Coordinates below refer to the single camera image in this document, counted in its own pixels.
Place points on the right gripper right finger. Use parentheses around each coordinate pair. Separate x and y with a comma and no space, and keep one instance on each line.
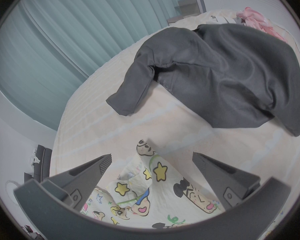
(215,179)

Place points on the blue-green curtain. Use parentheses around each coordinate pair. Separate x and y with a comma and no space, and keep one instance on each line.
(27,71)
(102,21)

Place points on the grey bedside table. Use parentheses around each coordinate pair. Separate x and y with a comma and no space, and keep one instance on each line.
(187,7)

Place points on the white printed pyjamas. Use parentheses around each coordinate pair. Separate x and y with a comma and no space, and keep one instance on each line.
(162,191)

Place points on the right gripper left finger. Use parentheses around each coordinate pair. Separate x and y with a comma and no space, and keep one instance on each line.
(90,181)

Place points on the bed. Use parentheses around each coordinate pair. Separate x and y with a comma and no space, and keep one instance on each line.
(165,124)

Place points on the pile of clothes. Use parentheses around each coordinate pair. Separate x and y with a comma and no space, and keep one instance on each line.
(255,19)

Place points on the black T-shirt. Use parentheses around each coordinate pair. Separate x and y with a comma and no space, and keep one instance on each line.
(227,84)

